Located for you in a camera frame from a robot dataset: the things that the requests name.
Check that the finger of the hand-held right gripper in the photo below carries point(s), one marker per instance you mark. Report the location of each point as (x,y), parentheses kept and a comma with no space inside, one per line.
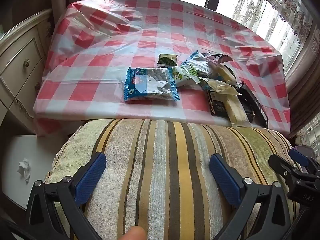
(281,166)
(298,157)

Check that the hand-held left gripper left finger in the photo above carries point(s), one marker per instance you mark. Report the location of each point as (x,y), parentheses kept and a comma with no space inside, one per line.
(90,177)

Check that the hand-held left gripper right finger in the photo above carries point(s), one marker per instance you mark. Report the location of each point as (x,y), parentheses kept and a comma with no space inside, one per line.
(225,180)

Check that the yellow green pea packet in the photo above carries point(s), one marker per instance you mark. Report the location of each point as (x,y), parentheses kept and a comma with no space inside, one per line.
(168,60)

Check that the person's left hand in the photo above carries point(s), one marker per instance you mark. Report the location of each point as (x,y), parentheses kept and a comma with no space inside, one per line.
(132,233)

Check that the crumpled white tissue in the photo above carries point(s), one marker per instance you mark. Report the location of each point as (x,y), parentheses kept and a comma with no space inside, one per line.
(24,168)

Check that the cream bar packet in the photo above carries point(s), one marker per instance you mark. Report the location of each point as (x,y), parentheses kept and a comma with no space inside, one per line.
(233,110)

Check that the beige heavy curtain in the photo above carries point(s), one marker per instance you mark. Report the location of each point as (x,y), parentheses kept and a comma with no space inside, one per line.
(302,85)

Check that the black snack packet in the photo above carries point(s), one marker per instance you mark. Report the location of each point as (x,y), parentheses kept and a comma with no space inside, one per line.
(250,100)

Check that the dark brown snack packet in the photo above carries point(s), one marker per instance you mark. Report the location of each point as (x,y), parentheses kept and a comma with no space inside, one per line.
(217,103)

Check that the cream snack packet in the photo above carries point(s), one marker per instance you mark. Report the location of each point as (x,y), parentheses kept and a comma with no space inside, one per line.
(226,73)

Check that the brass drawer knob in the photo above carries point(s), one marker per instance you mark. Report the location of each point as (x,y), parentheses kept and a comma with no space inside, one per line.
(37,85)
(26,62)

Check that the blue clear seed packet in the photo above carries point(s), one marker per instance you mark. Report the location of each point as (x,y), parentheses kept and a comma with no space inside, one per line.
(150,85)

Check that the white green snack packet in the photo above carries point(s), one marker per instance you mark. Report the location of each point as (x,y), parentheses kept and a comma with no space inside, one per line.
(183,76)

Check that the clear plastic snack packet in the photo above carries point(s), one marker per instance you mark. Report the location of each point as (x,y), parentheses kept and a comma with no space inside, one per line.
(200,63)

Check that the cream wooden cabinet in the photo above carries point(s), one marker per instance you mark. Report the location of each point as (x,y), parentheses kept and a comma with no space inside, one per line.
(20,80)

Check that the pink packet black print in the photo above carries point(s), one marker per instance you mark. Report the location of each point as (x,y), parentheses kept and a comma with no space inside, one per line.
(220,58)

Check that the red white checked tablecloth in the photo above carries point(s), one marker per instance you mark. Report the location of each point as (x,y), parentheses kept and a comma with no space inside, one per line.
(125,42)

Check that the white lace curtain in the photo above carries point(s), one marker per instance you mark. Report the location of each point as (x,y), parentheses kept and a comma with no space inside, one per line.
(265,7)

